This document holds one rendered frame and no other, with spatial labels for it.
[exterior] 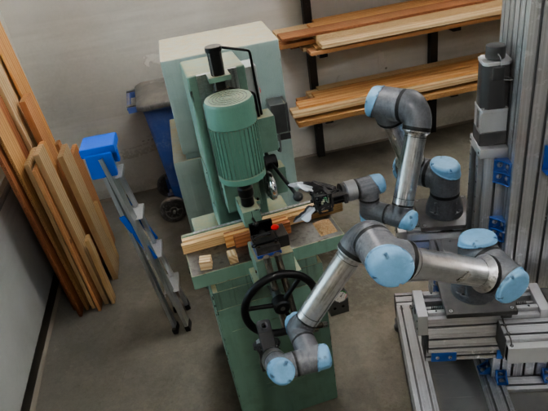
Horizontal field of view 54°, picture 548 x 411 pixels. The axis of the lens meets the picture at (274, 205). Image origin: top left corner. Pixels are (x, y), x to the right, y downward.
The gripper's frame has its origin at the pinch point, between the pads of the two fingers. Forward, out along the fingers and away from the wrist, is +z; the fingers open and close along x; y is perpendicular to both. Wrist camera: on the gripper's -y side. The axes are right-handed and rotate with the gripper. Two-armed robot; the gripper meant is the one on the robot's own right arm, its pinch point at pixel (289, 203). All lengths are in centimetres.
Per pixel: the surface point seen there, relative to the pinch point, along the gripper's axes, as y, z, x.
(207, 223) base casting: -50, 27, 27
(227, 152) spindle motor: -8.1, 17.4, -21.3
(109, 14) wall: -248, 50, -47
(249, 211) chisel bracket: -11.6, 12.8, 5.5
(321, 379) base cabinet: -5, -4, 94
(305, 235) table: -7.0, -6.1, 19.2
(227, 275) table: -1.1, 26.8, 23.5
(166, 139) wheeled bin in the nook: -193, 34, 32
